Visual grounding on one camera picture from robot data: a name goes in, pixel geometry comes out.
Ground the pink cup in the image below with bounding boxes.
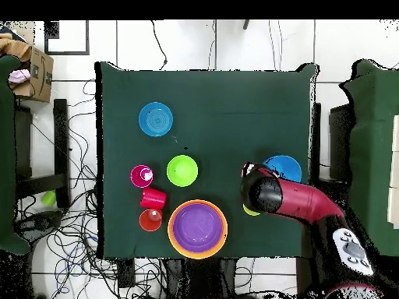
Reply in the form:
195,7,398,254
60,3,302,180
129,164,154,188

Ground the light orange bowl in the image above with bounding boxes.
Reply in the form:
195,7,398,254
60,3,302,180
167,199,229,260

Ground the green bowl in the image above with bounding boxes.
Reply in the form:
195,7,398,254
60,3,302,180
166,154,200,188

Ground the black bench frame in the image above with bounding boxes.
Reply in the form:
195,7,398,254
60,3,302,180
13,98,71,209

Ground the green cloth covered table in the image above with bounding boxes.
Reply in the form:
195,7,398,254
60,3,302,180
0,55,32,256
337,58,399,258

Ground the cardboard box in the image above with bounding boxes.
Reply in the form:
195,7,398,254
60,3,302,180
8,46,55,104

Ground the black cabinet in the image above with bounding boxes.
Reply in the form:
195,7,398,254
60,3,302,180
328,102,355,181

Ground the red cup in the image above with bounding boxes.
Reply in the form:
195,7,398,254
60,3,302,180
139,186,168,210

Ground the orange cup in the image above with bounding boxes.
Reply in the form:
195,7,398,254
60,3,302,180
139,208,164,233

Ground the brown crumpled paper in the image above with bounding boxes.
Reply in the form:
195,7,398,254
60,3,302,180
0,32,34,63

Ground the lime green cup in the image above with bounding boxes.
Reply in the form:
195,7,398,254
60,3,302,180
41,189,58,207

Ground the pink cloth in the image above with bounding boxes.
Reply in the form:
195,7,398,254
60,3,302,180
8,69,31,84

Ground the white box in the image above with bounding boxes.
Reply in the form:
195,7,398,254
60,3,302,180
387,114,399,230

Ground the deep blue bowl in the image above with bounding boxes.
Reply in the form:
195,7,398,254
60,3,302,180
263,154,302,184

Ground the dark green tablecloth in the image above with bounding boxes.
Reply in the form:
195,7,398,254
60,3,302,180
94,61,320,261

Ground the black square frame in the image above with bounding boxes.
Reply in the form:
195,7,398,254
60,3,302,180
44,19,90,56

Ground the tangle of floor cables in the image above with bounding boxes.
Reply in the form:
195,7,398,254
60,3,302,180
15,79,105,299

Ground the black floor box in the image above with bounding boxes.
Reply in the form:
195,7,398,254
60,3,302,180
117,257,136,289

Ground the small blue ringed bowl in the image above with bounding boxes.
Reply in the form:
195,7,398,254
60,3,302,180
138,101,174,138

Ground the yellow cup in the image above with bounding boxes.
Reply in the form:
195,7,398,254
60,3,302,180
242,203,261,217

